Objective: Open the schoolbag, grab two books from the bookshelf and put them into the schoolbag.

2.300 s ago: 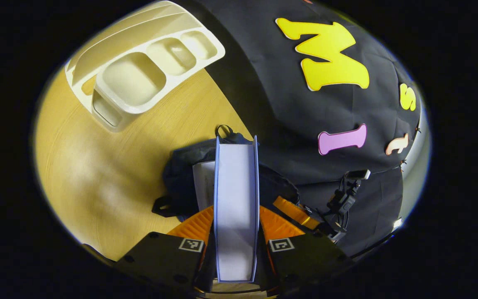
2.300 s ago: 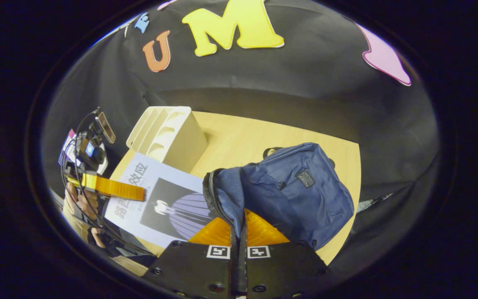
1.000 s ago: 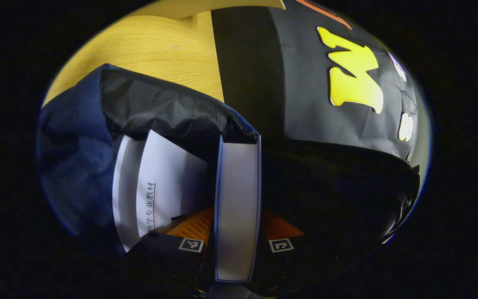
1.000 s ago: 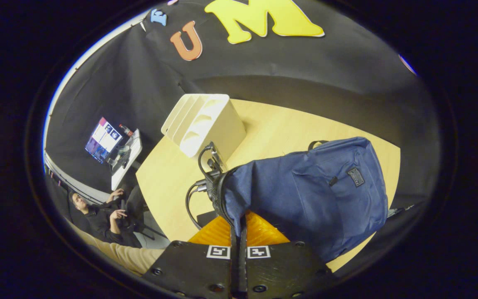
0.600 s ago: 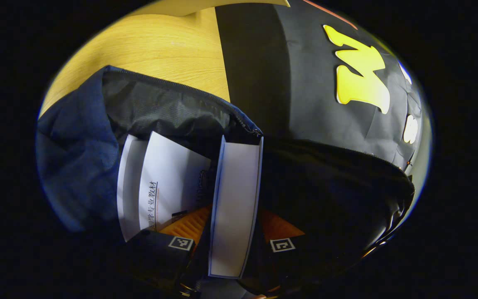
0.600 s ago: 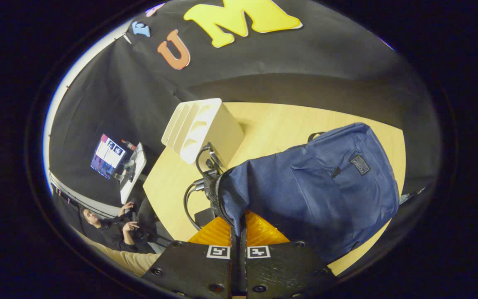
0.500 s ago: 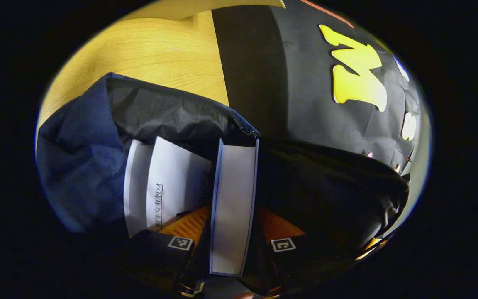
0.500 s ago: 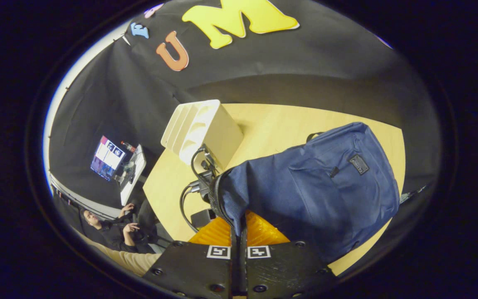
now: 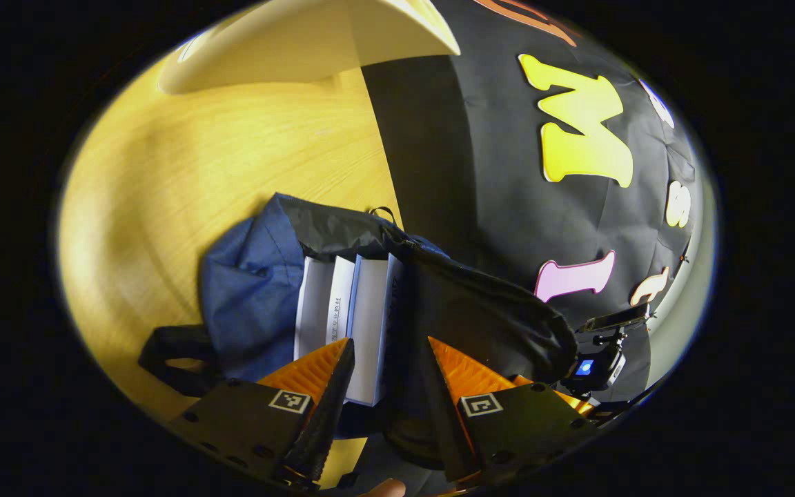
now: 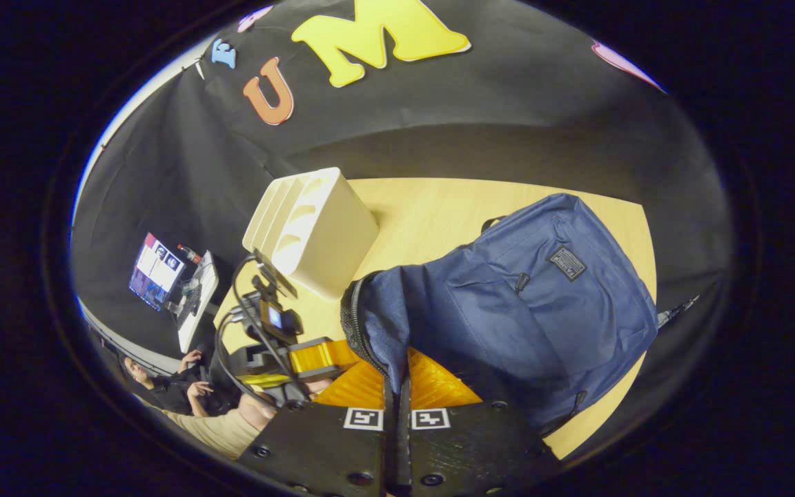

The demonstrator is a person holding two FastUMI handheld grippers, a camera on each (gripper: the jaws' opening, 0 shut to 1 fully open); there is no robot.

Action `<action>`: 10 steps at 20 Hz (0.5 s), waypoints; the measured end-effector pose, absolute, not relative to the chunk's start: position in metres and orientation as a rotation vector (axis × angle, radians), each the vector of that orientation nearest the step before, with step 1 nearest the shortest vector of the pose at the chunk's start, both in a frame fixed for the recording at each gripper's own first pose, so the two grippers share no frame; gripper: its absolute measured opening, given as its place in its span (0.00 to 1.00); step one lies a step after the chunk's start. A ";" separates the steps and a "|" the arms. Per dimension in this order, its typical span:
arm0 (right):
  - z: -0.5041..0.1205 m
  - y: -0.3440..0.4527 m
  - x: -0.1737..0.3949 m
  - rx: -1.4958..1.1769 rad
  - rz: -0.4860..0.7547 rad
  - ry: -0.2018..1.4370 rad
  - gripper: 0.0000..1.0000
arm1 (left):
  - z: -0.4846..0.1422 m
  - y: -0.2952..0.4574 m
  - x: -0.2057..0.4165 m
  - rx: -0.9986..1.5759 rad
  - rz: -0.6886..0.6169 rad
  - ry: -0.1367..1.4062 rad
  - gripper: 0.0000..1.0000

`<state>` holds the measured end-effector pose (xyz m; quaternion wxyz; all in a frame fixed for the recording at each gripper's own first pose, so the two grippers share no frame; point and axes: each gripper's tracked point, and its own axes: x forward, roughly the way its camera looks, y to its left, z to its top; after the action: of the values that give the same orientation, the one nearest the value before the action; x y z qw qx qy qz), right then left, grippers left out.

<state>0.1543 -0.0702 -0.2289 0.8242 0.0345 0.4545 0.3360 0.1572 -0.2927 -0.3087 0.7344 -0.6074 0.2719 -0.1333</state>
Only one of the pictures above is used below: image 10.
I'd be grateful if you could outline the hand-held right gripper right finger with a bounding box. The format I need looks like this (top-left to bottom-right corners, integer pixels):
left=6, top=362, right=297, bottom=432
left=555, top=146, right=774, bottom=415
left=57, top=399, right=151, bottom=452
left=397, top=347, right=564, bottom=497

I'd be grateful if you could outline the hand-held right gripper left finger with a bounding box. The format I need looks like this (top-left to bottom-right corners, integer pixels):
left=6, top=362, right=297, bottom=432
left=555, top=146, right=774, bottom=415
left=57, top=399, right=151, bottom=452
left=237, top=359, right=400, bottom=497

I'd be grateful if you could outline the white plastic bookshelf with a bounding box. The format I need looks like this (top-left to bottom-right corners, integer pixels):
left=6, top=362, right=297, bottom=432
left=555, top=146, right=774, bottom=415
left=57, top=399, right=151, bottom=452
left=242, top=167, right=380, bottom=302

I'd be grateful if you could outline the blue schoolbag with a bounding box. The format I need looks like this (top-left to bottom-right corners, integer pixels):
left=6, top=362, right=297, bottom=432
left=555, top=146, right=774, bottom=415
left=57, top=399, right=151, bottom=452
left=340, top=193, right=659, bottom=437

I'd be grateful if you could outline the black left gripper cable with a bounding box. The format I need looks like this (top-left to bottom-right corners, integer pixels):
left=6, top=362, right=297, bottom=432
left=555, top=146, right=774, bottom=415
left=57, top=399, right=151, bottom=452
left=215, top=254, right=302, bottom=409

